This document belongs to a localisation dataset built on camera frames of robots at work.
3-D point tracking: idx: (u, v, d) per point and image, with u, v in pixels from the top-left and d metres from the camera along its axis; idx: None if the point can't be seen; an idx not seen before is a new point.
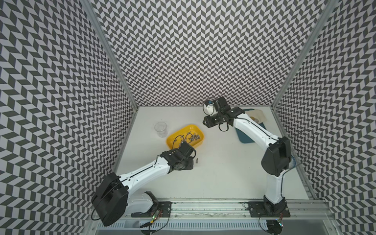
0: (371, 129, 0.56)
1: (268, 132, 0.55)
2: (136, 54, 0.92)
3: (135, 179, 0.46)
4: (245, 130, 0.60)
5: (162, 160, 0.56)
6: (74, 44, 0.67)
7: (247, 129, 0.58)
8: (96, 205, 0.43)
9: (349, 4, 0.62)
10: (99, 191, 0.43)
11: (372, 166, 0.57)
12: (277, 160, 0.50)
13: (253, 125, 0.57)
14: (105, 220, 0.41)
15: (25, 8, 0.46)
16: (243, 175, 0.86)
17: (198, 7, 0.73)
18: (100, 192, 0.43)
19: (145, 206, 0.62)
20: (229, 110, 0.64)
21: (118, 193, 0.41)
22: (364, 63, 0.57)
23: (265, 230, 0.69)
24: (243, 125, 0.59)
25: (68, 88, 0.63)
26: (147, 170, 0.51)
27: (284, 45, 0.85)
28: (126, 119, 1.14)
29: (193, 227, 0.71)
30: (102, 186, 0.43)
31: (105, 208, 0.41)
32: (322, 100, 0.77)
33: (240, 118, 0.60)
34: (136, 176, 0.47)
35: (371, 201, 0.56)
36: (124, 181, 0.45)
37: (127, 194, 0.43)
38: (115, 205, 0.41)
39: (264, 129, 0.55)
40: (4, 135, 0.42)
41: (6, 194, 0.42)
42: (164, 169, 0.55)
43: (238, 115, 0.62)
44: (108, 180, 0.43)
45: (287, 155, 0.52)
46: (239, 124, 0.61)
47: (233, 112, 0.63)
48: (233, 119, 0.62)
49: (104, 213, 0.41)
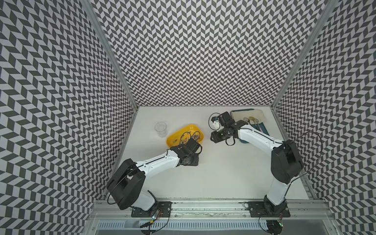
0: (371, 129, 0.56)
1: (270, 137, 0.55)
2: (136, 54, 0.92)
3: (150, 166, 0.49)
4: (248, 139, 0.61)
5: (173, 152, 0.60)
6: (74, 44, 0.67)
7: (250, 137, 0.60)
8: (111, 190, 0.44)
9: (349, 4, 0.62)
10: (114, 176, 0.45)
11: (372, 166, 0.57)
12: (285, 167, 0.47)
13: (257, 133, 0.58)
14: (121, 203, 0.42)
15: (25, 8, 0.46)
16: (243, 175, 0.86)
17: (198, 7, 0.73)
18: (116, 177, 0.45)
19: (147, 204, 0.62)
20: (233, 123, 0.67)
21: (135, 176, 0.43)
22: (364, 63, 0.57)
23: (265, 230, 0.69)
24: (247, 133, 0.61)
25: (68, 88, 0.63)
26: (159, 159, 0.53)
27: (284, 45, 0.85)
28: (126, 119, 1.14)
29: (193, 227, 0.71)
30: (119, 171, 0.45)
31: (121, 192, 0.43)
32: (322, 100, 0.77)
33: (243, 128, 0.63)
34: (151, 164, 0.50)
35: (371, 201, 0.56)
36: (140, 167, 0.47)
37: (143, 178, 0.44)
38: (133, 188, 0.43)
39: (266, 135, 0.57)
40: (4, 135, 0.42)
41: (6, 193, 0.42)
42: (174, 160, 0.58)
43: (241, 126, 0.64)
44: (125, 167, 0.45)
45: (297, 161, 0.49)
46: (243, 133, 0.63)
47: (237, 124, 0.66)
48: (237, 130, 0.64)
49: (120, 197, 0.43)
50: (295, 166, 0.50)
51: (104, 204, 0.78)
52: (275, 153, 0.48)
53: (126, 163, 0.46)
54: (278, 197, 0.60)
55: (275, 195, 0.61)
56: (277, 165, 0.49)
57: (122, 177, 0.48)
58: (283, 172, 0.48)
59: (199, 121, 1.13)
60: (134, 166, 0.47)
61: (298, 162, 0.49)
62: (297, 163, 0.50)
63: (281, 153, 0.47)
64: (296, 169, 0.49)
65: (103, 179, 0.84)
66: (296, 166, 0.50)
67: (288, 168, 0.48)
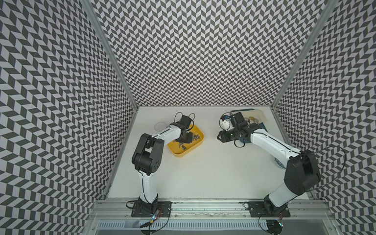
0: (371, 129, 0.56)
1: (287, 144, 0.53)
2: (136, 54, 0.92)
3: (163, 134, 0.59)
4: (261, 143, 0.58)
5: (174, 126, 0.70)
6: (73, 44, 0.67)
7: (264, 142, 0.56)
8: (138, 163, 0.53)
9: (349, 4, 0.62)
10: (136, 150, 0.54)
11: (372, 166, 0.57)
12: (301, 178, 0.44)
13: (271, 139, 0.55)
14: (151, 168, 0.52)
15: (25, 7, 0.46)
16: (243, 175, 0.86)
17: (198, 7, 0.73)
18: (138, 150, 0.54)
19: (152, 194, 0.65)
20: (246, 126, 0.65)
21: (156, 144, 0.53)
22: (364, 63, 0.57)
23: (265, 230, 0.69)
24: (260, 139, 0.58)
25: (68, 88, 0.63)
26: (164, 131, 0.62)
27: (284, 45, 0.85)
28: (126, 119, 1.14)
29: (193, 227, 0.71)
30: (138, 145, 0.54)
31: (147, 159, 0.52)
32: (322, 100, 0.77)
33: (256, 131, 0.60)
34: (163, 133, 0.60)
35: (371, 201, 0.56)
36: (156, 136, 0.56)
37: (163, 142, 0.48)
38: (156, 152, 0.52)
39: (283, 143, 0.53)
40: (4, 135, 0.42)
41: (6, 194, 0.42)
42: (176, 130, 0.69)
43: (254, 129, 0.61)
44: (143, 140, 0.54)
45: (315, 174, 0.46)
46: (255, 137, 0.60)
47: (249, 128, 0.63)
48: (250, 133, 0.61)
49: (148, 164, 0.52)
50: (314, 177, 0.46)
51: (104, 204, 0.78)
52: (291, 163, 0.45)
53: (143, 136, 0.54)
54: (280, 198, 0.59)
55: (277, 196, 0.60)
56: (292, 176, 0.46)
57: (143, 149, 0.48)
58: (298, 183, 0.45)
59: (199, 121, 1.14)
60: (151, 137, 0.56)
61: (316, 174, 0.46)
62: (315, 175, 0.46)
63: (297, 164, 0.44)
64: (314, 180, 0.46)
65: (103, 179, 0.84)
66: (313, 178, 0.46)
67: (303, 179, 0.44)
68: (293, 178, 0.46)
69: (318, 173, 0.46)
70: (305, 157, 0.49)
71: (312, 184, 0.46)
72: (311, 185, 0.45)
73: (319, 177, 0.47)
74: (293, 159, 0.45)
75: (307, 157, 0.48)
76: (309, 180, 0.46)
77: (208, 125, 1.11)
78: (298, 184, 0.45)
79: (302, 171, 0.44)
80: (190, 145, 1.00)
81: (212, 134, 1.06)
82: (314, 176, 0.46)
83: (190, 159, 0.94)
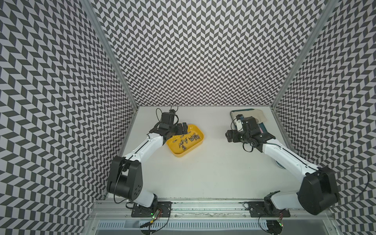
0: (371, 129, 0.56)
1: (303, 160, 0.48)
2: (136, 54, 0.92)
3: (141, 152, 0.50)
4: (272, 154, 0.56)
5: (153, 134, 0.60)
6: (74, 44, 0.67)
7: (277, 155, 0.53)
8: (115, 191, 0.45)
9: (349, 4, 0.62)
10: (111, 177, 0.45)
11: (372, 166, 0.57)
12: (318, 198, 0.41)
13: (286, 152, 0.52)
14: (131, 194, 0.44)
15: (25, 8, 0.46)
16: (243, 175, 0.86)
17: (198, 7, 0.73)
18: (113, 178, 0.45)
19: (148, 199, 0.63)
20: (258, 134, 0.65)
21: (132, 167, 0.44)
22: (364, 63, 0.57)
23: (265, 230, 0.69)
24: (274, 150, 0.54)
25: (68, 88, 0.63)
26: (143, 146, 0.53)
27: (284, 45, 0.85)
28: (126, 119, 1.14)
29: (193, 227, 0.71)
30: (112, 172, 0.45)
31: (125, 185, 0.44)
32: (322, 100, 0.77)
33: (269, 142, 0.57)
34: (140, 152, 0.50)
35: (371, 201, 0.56)
36: (131, 157, 0.47)
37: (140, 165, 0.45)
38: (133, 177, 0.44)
39: (299, 157, 0.49)
40: (4, 135, 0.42)
41: (6, 194, 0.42)
42: (157, 140, 0.59)
43: (268, 139, 0.59)
44: (116, 165, 0.45)
45: (333, 193, 0.42)
46: (268, 149, 0.57)
47: (261, 137, 0.60)
48: (262, 144, 0.58)
49: (126, 190, 0.44)
50: (331, 196, 0.43)
51: (104, 204, 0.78)
52: (307, 180, 0.42)
53: (115, 161, 0.45)
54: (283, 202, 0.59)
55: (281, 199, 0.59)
56: (306, 195, 0.44)
57: (119, 175, 0.48)
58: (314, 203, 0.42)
59: (199, 121, 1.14)
60: (126, 160, 0.47)
61: (334, 194, 0.43)
62: (333, 194, 0.43)
63: (314, 181, 0.41)
64: (330, 200, 0.43)
65: (103, 179, 0.84)
66: (330, 198, 0.43)
67: (319, 199, 0.41)
68: (308, 197, 0.43)
69: (337, 192, 0.43)
70: (322, 174, 0.45)
71: (330, 203, 0.42)
72: (328, 205, 0.42)
73: (338, 198, 0.43)
74: (309, 176, 0.43)
75: (325, 174, 0.45)
76: (326, 199, 0.43)
77: (208, 125, 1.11)
78: (314, 203, 0.42)
79: (318, 190, 0.41)
80: (190, 145, 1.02)
81: (212, 134, 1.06)
82: (332, 197, 0.43)
83: (190, 159, 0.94)
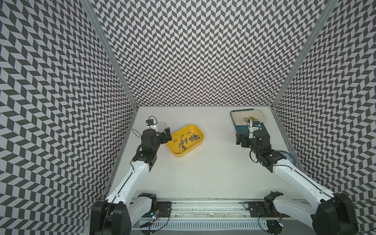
0: (371, 129, 0.56)
1: (316, 183, 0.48)
2: (136, 54, 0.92)
3: (124, 191, 0.45)
4: (284, 176, 0.54)
5: (136, 163, 0.56)
6: (73, 44, 0.67)
7: (289, 177, 0.52)
8: None
9: (349, 4, 0.62)
10: (93, 226, 0.40)
11: (372, 166, 0.57)
12: (334, 227, 0.39)
13: (298, 175, 0.50)
14: None
15: (25, 8, 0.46)
16: (243, 175, 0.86)
17: (198, 7, 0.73)
18: (96, 225, 0.40)
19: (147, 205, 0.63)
20: (269, 154, 0.61)
21: (117, 210, 0.40)
22: (364, 63, 0.57)
23: (265, 230, 0.69)
24: (285, 172, 0.53)
25: (68, 88, 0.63)
26: (127, 180, 0.48)
27: (284, 45, 0.85)
28: (126, 119, 1.14)
29: (193, 227, 0.71)
30: (94, 219, 0.40)
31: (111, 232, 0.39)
32: (322, 100, 0.77)
33: (280, 163, 0.55)
34: (124, 189, 0.46)
35: (371, 201, 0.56)
36: (114, 199, 0.42)
37: (125, 207, 0.41)
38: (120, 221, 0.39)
39: (311, 180, 0.48)
40: (4, 135, 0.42)
41: (6, 194, 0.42)
42: (144, 169, 0.55)
43: (278, 160, 0.57)
44: (99, 210, 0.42)
45: (350, 222, 0.40)
46: (278, 170, 0.55)
47: (272, 157, 0.59)
48: (272, 165, 0.57)
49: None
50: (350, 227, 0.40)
51: None
52: (322, 208, 0.40)
53: (98, 206, 0.40)
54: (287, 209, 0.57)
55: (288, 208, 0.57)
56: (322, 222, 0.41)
57: (102, 222, 0.42)
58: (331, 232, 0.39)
59: (199, 121, 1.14)
60: (109, 203, 0.42)
61: (352, 223, 0.40)
62: (350, 223, 0.41)
63: (330, 209, 0.39)
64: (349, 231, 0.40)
65: (103, 179, 0.84)
66: (348, 228, 0.40)
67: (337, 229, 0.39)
68: (324, 225, 0.41)
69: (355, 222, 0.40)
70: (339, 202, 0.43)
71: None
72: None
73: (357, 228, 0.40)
74: (324, 203, 0.41)
75: (341, 202, 0.42)
76: (344, 230, 0.40)
77: (208, 125, 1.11)
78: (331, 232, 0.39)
79: (335, 219, 0.39)
80: (190, 145, 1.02)
81: (212, 134, 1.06)
82: (349, 226, 0.41)
83: (190, 158, 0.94)
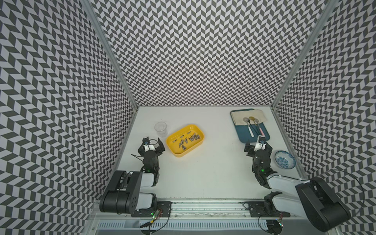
0: (371, 129, 0.56)
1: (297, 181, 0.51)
2: (136, 54, 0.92)
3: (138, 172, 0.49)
4: (278, 185, 0.59)
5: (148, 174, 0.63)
6: (73, 44, 0.67)
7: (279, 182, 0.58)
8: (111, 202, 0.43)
9: (349, 4, 0.62)
10: (109, 188, 0.45)
11: (372, 166, 0.57)
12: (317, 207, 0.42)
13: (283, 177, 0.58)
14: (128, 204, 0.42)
15: (25, 8, 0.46)
16: (243, 175, 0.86)
17: (198, 7, 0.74)
18: (111, 188, 0.45)
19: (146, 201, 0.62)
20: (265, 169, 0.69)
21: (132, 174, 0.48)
22: (364, 63, 0.57)
23: (265, 230, 0.69)
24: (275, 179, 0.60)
25: (68, 88, 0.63)
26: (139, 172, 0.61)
27: (284, 45, 0.85)
28: (126, 119, 1.14)
29: (193, 227, 0.71)
30: (112, 182, 0.47)
31: (124, 195, 0.44)
32: (322, 100, 0.77)
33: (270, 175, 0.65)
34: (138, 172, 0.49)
35: (371, 201, 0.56)
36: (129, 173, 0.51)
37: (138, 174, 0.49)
38: (134, 181, 0.47)
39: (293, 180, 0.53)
40: (4, 135, 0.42)
41: (6, 193, 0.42)
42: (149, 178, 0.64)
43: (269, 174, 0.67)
44: (117, 176, 0.48)
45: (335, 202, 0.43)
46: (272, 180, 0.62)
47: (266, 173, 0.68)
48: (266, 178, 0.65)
49: (124, 199, 0.43)
50: (337, 209, 0.42)
51: None
52: (303, 191, 0.45)
53: (117, 173, 0.49)
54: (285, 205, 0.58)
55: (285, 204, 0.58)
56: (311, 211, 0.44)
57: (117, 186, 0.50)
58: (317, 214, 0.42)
59: (199, 121, 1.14)
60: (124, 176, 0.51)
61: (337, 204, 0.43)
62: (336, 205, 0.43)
63: (307, 189, 0.45)
64: (337, 214, 0.41)
65: (103, 179, 0.84)
66: (333, 210, 0.42)
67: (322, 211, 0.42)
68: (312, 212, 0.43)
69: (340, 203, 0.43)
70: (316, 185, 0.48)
71: (340, 221, 0.41)
72: (337, 220, 0.40)
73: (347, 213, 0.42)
74: (302, 185, 0.47)
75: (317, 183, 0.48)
76: (330, 213, 0.42)
77: (208, 125, 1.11)
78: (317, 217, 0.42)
79: (317, 201, 0.43)
80: (190, 145, 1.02)
81: (212, 134, 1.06)
82: (337, 210, 0.42)
83: (190, 158, 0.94)
